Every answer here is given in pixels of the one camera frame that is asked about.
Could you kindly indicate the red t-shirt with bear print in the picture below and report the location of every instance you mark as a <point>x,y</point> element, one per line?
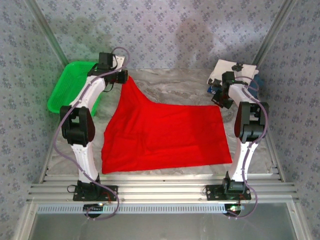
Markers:
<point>162,135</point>

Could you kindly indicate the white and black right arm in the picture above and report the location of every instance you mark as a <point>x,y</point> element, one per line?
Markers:
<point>240,160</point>

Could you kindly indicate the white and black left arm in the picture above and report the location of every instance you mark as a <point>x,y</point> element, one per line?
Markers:
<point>82,160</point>

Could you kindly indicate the white t-shirt with black print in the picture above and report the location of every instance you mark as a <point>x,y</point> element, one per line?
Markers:
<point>221,68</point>

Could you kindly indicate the green plastic basket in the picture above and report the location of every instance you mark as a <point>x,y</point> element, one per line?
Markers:
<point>65,85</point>

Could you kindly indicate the small black circuit board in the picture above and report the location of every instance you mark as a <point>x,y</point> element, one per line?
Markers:
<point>233,209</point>
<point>93,208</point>

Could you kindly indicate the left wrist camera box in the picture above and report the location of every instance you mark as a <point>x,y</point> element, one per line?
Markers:
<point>119,61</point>

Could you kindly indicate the aluminium corner post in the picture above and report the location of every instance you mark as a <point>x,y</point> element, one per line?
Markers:
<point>273,32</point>
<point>50,35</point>

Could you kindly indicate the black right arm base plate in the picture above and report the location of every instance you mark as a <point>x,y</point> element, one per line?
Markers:
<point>212,192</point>

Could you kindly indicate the aluminium mounting rail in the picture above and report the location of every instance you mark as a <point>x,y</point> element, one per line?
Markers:
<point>162,190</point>

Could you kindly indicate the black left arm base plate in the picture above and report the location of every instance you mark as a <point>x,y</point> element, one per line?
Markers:
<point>110,195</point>

